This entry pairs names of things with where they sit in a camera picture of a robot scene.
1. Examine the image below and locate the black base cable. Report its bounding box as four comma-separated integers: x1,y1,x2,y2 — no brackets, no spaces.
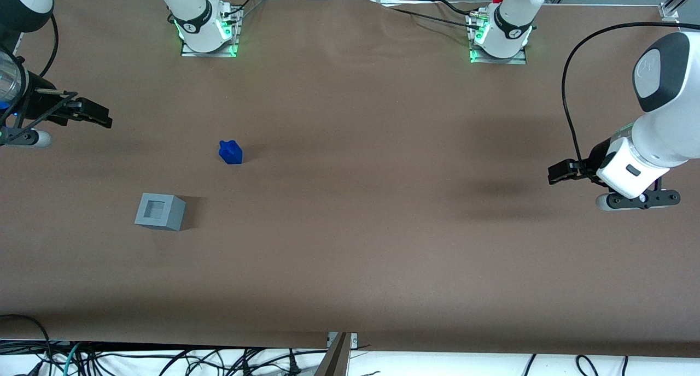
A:
221,0,269,25

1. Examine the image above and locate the brown table cover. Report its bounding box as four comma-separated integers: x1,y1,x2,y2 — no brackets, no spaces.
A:
0,0,700,360

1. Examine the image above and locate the aluminium corner profile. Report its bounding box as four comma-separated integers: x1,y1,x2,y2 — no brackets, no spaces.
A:
659,0,700,21

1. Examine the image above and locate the gray cube base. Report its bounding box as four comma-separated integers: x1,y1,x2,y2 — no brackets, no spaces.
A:
134,193,187,232

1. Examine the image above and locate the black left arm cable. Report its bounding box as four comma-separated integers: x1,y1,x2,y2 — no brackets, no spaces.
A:
561,22,700,172

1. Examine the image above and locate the teal floor cable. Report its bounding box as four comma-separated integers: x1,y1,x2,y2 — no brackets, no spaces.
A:
61,342,84,376

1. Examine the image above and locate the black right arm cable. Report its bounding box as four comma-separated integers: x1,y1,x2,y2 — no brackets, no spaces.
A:
37,13,60,79

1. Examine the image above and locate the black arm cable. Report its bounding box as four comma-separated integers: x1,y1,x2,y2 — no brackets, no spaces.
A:
37,13,60,79
561,22,700,172

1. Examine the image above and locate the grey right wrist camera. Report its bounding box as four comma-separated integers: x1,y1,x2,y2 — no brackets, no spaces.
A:
0,128,53,148

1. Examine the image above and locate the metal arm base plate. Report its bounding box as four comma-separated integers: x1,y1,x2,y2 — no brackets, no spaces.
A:
180,4,240,58
469,13,528,66

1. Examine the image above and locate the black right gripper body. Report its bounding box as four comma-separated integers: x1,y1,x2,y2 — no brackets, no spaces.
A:
14,70,77,130

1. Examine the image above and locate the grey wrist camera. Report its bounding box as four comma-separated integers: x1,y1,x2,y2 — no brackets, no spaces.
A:
596,190,681,212
0,128,53,148

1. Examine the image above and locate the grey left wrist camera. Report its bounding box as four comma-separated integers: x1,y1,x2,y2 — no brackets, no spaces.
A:
596,190,681,212

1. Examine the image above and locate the long black table cable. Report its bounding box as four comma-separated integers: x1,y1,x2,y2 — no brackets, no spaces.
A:
389,7,483,29

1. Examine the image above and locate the blue plastic part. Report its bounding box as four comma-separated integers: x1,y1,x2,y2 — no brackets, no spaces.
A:
218,140,243,165

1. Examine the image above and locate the black looping floor cable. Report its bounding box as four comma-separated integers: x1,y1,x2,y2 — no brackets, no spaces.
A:
0,314,54,376

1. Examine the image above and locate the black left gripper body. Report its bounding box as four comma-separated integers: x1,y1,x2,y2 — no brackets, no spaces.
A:
587,138,614,183

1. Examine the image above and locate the aluminium profile beam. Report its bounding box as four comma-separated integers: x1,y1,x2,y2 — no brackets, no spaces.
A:
314,332,359,376

